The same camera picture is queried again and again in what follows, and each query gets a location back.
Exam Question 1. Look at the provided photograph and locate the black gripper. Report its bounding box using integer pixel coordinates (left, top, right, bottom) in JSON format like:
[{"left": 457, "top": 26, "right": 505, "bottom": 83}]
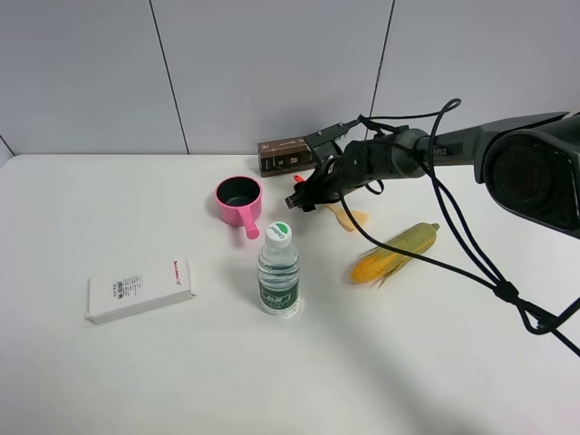
[{"left": 285, "top": 140, "right": 394, "bottom": 212}]

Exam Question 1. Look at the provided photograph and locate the orange handled wooden spatula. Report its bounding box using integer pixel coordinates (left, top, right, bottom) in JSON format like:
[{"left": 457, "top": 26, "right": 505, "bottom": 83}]
[{"left": 292, "top": 173, "right": 370, "bottom": 233}]

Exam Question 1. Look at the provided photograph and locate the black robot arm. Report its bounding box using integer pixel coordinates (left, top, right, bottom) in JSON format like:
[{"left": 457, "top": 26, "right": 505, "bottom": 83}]
[{"left": 285, "top": 111, "right": 579, "bottom": 237}]

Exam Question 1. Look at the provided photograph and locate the brown rectangular box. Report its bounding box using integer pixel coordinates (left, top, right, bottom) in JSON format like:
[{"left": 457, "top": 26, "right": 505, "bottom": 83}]
[{"left": 257, "top": 137, "right": 315, "bottom": 178}]

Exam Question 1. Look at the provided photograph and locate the pink toy pot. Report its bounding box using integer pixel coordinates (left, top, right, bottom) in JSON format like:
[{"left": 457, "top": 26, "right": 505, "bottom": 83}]
[{"left": 215, "top": 176, "right": 262, "bottom": 240}]

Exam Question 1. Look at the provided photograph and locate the plastic water bottle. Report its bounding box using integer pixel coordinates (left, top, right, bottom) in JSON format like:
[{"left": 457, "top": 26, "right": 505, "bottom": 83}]
[{"left": 257, "top": 221, "right": 300, "bottom": 318}]

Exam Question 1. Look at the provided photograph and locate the toy corn cob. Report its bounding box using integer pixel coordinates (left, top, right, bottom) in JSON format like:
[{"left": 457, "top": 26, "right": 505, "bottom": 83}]
[{"left": 350, "top": 223, "right": 440, "bottom": 286}]

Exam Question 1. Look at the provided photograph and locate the white rectangular box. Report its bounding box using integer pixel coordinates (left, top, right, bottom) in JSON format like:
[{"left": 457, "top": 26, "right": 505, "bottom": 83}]
[{"left": 86, "top": 256, "right": 196, "bottom": 324}]

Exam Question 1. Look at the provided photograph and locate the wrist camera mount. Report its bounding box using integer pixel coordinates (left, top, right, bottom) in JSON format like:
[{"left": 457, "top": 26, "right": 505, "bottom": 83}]
[{"left": 303, "top": 120, "right": 360, "bottom": 168}]

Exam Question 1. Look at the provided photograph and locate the black cable bundle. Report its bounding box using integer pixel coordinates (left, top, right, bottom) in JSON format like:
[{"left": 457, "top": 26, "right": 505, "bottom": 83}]
[{"left": 337, "top": 98, "right": 580, "bottom": 357}]

